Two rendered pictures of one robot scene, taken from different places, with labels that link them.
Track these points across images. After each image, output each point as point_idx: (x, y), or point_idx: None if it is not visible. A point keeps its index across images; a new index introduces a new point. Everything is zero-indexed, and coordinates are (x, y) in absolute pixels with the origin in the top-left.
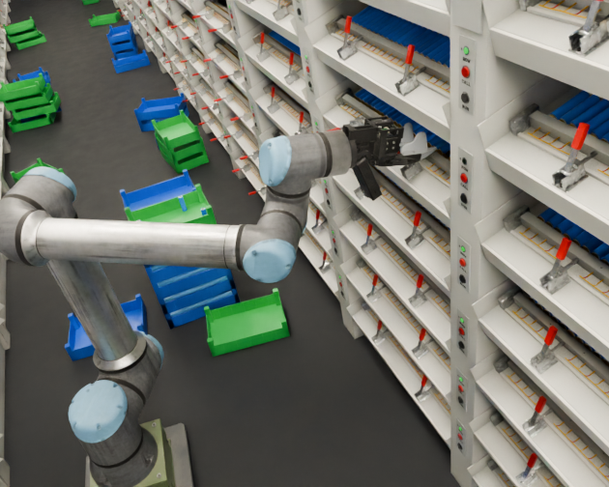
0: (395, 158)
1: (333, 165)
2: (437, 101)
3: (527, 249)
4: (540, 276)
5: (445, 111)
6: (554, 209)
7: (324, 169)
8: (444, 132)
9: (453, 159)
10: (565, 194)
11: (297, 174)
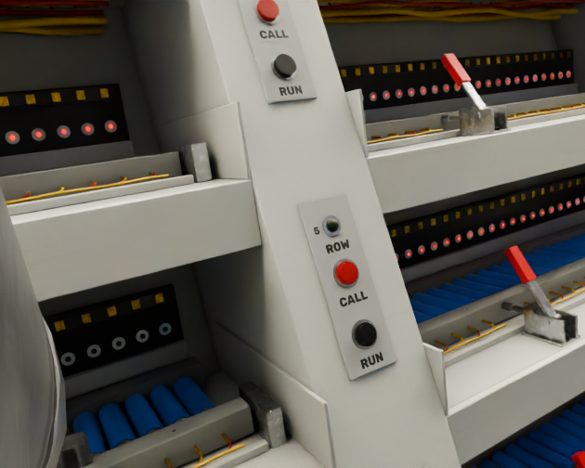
0: (65, 442)
1: (58, 369)
2: (105, 201)
3: (468, 361)
4: (538, 347)
5: (241, 121)
6: (504, 179)
7: (52, 390)
8: (217, 221)
9: (291, 258)
10: (513, 130)
11: (12, 326)
